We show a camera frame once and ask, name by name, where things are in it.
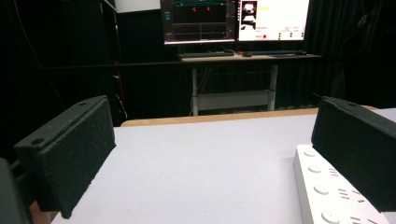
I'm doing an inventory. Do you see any white-legged desk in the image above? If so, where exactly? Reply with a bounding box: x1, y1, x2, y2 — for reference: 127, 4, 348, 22
180, 53, 321, 117

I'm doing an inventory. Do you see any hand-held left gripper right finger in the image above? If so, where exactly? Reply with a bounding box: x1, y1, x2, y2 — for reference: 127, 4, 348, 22
311, 95, 396, 213

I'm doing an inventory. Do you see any black curtain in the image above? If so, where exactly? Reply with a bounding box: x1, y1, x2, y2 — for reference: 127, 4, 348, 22
306, 0, 396, 109

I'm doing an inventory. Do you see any computer monitor with white window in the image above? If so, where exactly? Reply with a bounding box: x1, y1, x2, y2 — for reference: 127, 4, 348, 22
236, 0, 311, 42

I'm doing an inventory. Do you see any computer monitor with dark window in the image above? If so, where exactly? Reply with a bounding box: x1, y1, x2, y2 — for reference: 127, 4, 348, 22
160, 0, 238, 46

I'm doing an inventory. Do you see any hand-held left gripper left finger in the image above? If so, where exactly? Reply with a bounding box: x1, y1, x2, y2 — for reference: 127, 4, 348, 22
13, 94, 117, 219

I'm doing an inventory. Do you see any black keyboard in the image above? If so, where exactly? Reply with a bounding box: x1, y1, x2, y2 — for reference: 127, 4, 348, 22
177, 50, 235, 61

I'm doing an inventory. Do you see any white power strip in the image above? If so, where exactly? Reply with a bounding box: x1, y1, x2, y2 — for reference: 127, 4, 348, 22
292, 144, 391, 224

